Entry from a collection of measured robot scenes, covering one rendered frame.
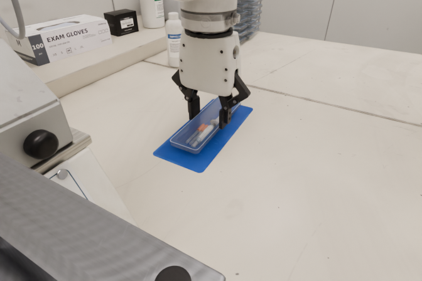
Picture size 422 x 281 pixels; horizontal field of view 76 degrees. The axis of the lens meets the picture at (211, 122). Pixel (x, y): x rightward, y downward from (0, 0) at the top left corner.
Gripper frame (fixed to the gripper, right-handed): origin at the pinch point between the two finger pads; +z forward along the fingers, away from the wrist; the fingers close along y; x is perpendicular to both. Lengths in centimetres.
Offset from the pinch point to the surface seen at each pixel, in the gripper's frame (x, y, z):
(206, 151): 6.3, -3.0, 3.5
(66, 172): 30.5, -5.6, -13.4
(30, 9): -13, 68, -10
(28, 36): 1.0, 48.3, -8.2
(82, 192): 30.3, -6.3, -11.7
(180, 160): 10.3, -0.2, 3.5
